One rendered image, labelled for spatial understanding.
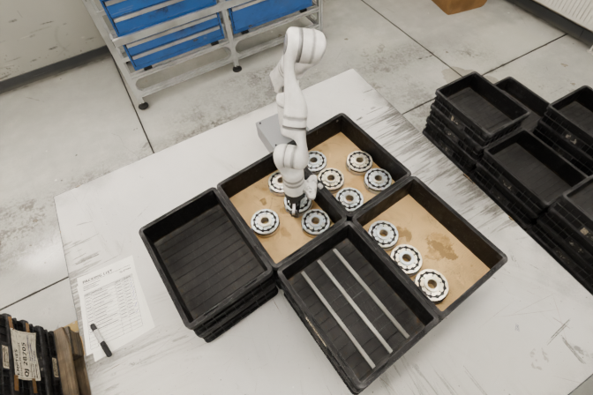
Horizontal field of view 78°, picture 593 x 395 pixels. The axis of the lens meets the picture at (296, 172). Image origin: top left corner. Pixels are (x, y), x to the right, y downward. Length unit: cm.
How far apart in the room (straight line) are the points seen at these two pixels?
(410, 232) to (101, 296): 115
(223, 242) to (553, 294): 116
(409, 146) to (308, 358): 99
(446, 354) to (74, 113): 307
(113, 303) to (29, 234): 143
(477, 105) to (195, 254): 174
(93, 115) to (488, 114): 283
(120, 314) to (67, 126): 213
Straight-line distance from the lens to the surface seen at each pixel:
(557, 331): 156
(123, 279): 158
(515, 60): 365
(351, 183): 144
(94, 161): 302
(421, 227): 139
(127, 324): 152
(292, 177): 113
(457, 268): 136
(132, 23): 288
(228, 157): 173
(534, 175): 230
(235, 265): 132
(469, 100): 238
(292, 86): 103
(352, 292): 126
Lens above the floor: 203
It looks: 54 degrees down
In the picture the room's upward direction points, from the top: 6 degrees counter-clockwise
